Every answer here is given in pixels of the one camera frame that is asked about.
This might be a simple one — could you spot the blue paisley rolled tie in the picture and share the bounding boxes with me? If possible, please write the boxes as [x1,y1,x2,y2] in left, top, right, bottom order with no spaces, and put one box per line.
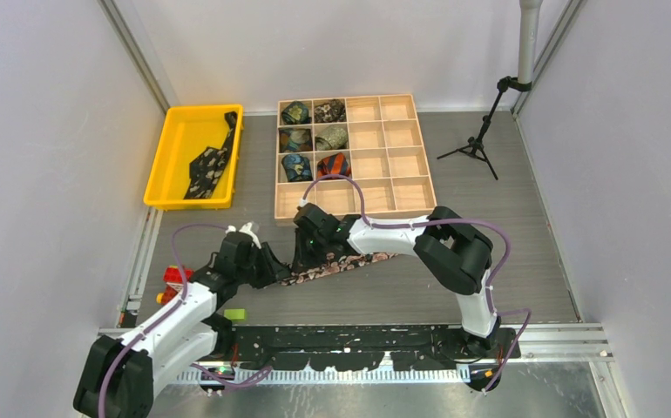
[281,153,314,183]

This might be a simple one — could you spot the orange navy striped rolled tie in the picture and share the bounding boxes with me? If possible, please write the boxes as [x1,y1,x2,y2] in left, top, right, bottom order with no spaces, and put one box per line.
[316,152,352,178]

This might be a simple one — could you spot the black mini tripod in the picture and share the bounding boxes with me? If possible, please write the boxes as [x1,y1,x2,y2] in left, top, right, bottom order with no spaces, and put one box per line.
[437,76,532,180]

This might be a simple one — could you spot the pink floral black tie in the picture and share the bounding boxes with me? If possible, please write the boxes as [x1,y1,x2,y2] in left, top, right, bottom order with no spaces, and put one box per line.
[277,252,397,286]

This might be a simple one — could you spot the green block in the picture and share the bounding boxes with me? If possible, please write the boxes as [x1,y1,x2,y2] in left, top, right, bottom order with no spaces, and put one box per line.
[223,308,247,321]

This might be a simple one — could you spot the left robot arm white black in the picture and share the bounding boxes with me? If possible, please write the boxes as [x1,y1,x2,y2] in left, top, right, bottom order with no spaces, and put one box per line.
[73,222,289,417]

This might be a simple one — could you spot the dark brown floral rolled tie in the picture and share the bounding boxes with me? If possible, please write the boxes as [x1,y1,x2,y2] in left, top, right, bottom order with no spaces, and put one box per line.
[313,98,347,124]

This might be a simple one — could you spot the yellow plastic bin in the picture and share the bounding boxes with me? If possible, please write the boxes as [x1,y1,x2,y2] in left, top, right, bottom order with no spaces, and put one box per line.
[143,104,244,211]

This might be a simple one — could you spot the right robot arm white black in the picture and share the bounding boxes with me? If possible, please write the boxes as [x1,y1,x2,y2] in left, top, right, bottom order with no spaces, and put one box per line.
[294,204,498,358]

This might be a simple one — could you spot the grey vertical pole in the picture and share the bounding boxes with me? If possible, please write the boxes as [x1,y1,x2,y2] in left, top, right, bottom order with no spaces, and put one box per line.
[517,0,543,86]

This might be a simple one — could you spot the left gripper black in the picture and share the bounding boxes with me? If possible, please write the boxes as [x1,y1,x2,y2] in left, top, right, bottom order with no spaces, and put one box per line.
[235,242,289,289]

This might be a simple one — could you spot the red toy truck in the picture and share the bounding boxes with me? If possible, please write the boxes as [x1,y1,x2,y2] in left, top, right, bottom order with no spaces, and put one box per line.
[156,265,183,305]

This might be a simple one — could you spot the wooden compartment tray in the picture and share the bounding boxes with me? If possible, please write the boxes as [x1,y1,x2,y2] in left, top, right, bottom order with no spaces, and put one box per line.
[274,94,437,226]

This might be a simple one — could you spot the black patterned tie in bin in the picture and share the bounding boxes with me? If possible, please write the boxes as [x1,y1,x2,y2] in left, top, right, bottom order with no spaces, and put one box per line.
[184,111,238,199]

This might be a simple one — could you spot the dark green rolled tie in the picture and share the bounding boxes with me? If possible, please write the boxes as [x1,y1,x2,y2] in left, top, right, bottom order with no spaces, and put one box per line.
[280,100,311,125]

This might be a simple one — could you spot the teal brown rolled tie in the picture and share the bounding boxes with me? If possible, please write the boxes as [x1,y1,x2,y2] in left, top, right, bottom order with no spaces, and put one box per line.
[278,128,313,153]

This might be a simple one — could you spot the aluminium rail frame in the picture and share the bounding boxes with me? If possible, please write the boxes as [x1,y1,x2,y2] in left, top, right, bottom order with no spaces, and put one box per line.
[131,324,613,390]

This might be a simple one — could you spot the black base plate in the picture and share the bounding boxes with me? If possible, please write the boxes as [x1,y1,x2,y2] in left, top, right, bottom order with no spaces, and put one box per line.
[204,325,521,372]

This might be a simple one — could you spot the olive paisley rolled tie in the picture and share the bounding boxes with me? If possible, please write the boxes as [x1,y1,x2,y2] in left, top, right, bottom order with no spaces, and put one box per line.
[315,125,349,151]

